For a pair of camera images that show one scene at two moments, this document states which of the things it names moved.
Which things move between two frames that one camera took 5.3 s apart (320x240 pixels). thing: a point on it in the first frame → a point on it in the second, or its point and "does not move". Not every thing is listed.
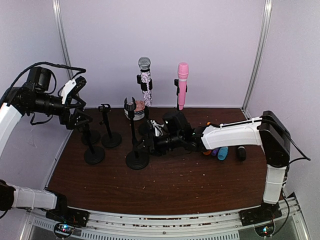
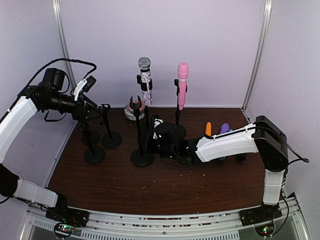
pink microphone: (183, 71) does not move
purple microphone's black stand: (89, 137) does not move
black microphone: (241, 153) does not move
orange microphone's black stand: (136, 160) → (141, 158)
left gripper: (69, 121) → (81, 116)
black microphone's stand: (94, 154) does not move
